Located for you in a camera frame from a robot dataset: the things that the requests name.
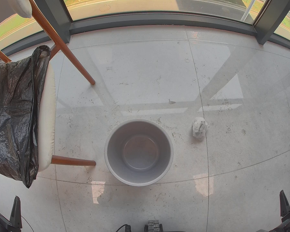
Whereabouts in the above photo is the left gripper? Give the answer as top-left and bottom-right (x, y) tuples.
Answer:
(0, 180), (23, 232)

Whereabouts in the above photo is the grey trash bin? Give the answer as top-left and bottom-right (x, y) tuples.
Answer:
(104, 119), (174, 186)

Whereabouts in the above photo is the crumpled white paper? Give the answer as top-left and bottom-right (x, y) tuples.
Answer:
(191, 116), (209, 140)

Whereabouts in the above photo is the black plastic bag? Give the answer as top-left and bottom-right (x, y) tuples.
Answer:
(0, 45), (51, 189)

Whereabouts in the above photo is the window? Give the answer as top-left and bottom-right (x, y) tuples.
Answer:
(0, 0), (290, 65)

